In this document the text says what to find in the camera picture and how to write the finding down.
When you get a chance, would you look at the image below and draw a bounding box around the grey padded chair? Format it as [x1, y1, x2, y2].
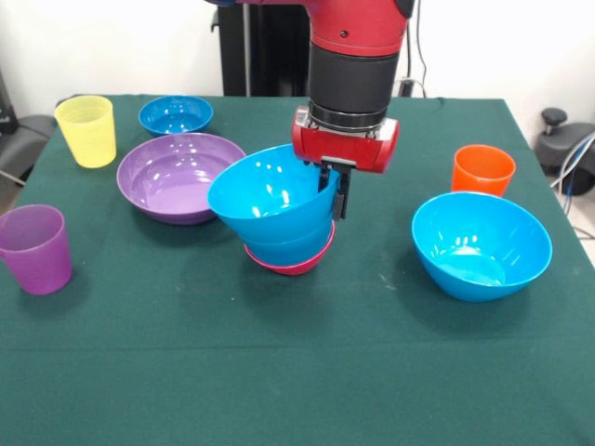
[0, 69, 53, 188]

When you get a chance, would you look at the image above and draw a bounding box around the yellow cup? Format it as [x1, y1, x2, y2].
[54, 95, 117, 169]

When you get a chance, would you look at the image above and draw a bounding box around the large blue bowl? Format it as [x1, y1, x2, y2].
[410, 190, 554, 304]
[205, 143, 341, 246]

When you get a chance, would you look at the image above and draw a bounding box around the orange cup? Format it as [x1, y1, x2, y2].
[451, 144, 517, 198]

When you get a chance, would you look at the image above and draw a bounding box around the small red bowl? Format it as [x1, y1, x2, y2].
[243, 219, 337, 277]

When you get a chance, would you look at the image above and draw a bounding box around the translucent light blue bowl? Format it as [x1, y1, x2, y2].
[243, 220, 335, 269]

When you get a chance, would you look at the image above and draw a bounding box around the wide purple bowl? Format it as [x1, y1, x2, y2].
[115, 132, 247, 227]

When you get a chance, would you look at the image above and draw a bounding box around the small dark blue bowl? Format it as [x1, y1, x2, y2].
[138, 95, 215, 137]

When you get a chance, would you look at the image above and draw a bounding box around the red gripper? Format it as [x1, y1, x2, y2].
[290, 105, 402, 221]

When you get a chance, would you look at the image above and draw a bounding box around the purple cup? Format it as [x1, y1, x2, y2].
[0, 203, 73, 296]

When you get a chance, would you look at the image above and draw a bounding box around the black wall cable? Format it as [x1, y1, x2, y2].
[398, 0, 430, 98]

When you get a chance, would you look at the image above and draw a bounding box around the dark green tablecloth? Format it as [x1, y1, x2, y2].
[0, 94, 595, 446]

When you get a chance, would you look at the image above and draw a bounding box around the bundle of light cables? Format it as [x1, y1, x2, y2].
[551, 132, 595, 243]

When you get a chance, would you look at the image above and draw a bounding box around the dark grey chair base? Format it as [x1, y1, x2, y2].
[534, 107, 595, 196]

